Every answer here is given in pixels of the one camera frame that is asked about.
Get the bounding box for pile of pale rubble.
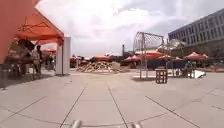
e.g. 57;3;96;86
75;61;118;74

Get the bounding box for tall thin chimney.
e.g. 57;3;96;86
121;44;126;58

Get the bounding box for grey paved slab plaza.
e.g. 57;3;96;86
0;69;224;128

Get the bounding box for wooden crate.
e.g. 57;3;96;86
154;68;169;85

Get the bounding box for robot's own part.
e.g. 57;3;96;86
131;122;143;128
69;119;83;128

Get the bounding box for large orange tent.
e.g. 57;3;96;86
14;7;72;76

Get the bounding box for group of people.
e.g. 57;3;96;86
6;38;56;78

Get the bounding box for row of orange parasols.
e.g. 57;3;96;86
41;49;212;68

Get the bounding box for white board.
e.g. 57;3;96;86
194;69;207;80

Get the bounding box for grey building with window rows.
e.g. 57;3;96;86
167;8;224;60

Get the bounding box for metal frame with netting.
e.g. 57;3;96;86
132;31;167;80

